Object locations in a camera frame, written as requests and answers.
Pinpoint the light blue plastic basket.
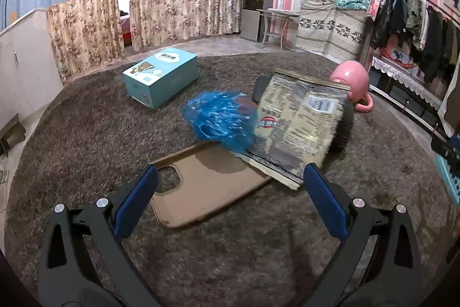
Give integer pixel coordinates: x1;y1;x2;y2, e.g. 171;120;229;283
435;155;460;204

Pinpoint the tan phone case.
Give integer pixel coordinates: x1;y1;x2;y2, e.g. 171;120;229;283
150;142;271;228

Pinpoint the grey printed snack bag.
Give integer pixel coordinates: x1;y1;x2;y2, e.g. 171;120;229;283
235;69;350;190

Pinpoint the brown draped cloth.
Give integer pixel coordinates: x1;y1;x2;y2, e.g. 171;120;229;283
437;61;460;138

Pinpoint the low tv cabinet lace cover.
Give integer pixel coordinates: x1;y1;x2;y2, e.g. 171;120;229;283
369;55;447;139

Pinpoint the teal cardboard box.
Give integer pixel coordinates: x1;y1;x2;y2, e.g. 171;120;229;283
122;47;198;109

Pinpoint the pink ceramic mug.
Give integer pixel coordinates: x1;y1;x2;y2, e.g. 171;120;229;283
329;60;373;113

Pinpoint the blue crumpled plastic bag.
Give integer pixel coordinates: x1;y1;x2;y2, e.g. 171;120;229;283
183;91;257;153

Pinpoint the cabinet with patterned cover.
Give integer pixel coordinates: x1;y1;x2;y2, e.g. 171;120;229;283
296;0;366;62

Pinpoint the clothes rack with garments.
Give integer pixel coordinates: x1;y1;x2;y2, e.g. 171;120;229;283
367;0;459;85

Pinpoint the small metal side table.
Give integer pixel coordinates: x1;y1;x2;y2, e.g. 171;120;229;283
258;8;300;51

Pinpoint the grey water dispenser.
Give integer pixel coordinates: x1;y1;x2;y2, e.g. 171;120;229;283
240;0;274;42

